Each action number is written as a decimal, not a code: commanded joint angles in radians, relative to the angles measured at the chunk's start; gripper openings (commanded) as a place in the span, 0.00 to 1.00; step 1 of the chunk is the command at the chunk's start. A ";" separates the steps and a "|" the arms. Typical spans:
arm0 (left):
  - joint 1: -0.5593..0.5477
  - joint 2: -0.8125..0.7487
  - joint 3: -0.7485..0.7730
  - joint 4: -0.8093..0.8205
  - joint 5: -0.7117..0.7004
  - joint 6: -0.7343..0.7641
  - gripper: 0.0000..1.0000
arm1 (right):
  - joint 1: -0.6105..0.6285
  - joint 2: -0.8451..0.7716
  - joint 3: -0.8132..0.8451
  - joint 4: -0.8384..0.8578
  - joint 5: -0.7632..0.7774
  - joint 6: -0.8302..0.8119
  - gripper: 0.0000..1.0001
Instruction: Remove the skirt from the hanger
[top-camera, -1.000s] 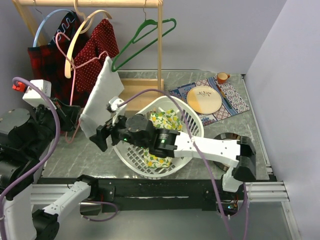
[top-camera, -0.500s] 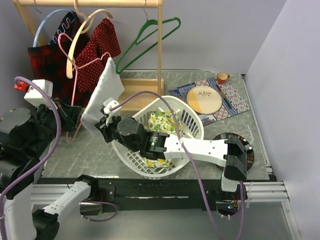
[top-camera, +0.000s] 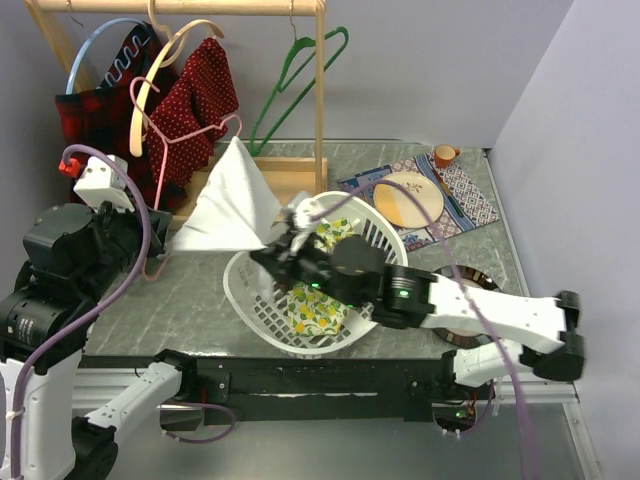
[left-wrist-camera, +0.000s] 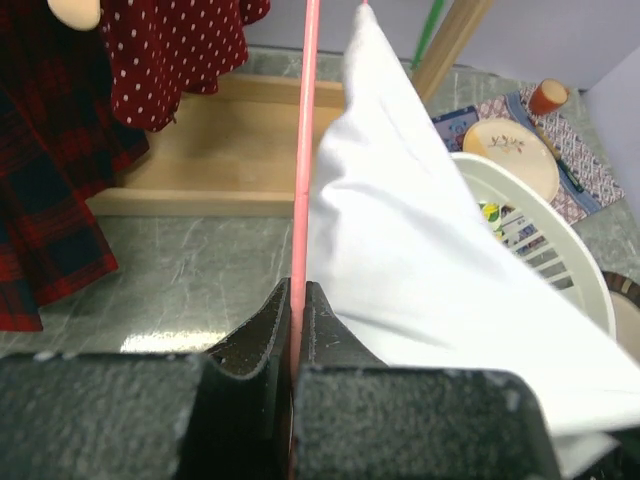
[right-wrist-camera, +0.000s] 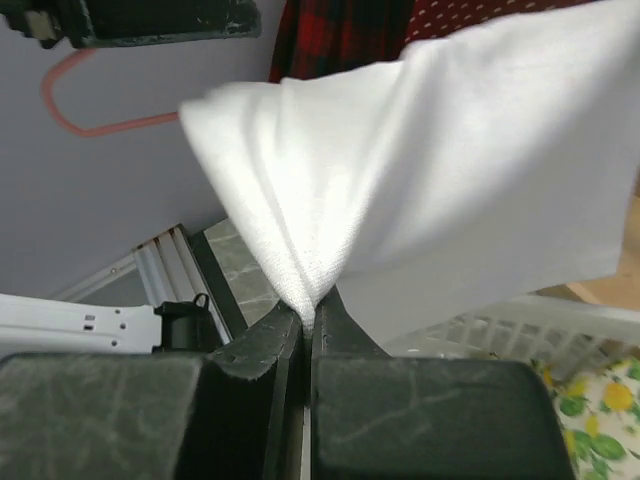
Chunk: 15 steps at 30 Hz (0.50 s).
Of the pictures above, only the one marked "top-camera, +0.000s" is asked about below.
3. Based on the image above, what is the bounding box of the lemon print garment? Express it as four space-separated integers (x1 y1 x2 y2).
286 217 355 337

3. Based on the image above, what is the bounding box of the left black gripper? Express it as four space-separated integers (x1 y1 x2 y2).
77 187 173 299

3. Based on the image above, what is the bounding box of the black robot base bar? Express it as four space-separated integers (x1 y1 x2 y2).
176 355 493 426

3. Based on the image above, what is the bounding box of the green plastic hanger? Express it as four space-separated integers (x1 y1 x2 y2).
247 0 349 154

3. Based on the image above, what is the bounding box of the green chopstick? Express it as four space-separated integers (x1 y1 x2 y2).
432 169 465 218

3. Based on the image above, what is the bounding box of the wooden clothes rack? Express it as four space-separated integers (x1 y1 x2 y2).
25 0 328 203

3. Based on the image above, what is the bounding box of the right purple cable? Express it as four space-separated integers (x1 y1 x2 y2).
309 181 543 480

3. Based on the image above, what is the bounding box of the orange cup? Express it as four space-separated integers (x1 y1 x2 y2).
433 144 461 168

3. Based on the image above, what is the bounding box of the pink wire hanger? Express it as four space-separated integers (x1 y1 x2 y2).
128 76 244 281

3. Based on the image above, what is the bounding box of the aluminium rail frame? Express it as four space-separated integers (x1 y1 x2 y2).
68 365 604 479

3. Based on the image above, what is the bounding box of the dark rimmed plate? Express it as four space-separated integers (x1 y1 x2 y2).
433 265 502 349

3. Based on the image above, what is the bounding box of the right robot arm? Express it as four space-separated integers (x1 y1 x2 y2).
249 228 586 399

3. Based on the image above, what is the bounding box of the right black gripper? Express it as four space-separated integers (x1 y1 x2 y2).
251 225 365 310

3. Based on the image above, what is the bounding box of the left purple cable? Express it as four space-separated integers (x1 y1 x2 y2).
9 144 152 480

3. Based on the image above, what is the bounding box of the red black plaid skirt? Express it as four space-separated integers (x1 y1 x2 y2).
55 23 162 206

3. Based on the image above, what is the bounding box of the white laundry basket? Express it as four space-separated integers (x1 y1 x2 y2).
223 198 408 359

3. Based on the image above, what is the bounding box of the beige floral plate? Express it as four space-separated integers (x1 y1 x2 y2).
373 172 444 229

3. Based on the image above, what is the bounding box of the white cloth garment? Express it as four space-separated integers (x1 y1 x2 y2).
169 136 286 301

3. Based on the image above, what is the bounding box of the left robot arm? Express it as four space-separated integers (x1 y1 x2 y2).
1 202 199 479

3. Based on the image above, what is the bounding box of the purple cable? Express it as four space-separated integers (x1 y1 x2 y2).
309 181 543 480
9 144 152 480

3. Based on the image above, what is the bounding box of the light wooden hanger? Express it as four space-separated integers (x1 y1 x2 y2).
129 0 225 157

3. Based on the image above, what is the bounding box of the red polka dot garment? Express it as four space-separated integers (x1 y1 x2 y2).
146 37 239 189

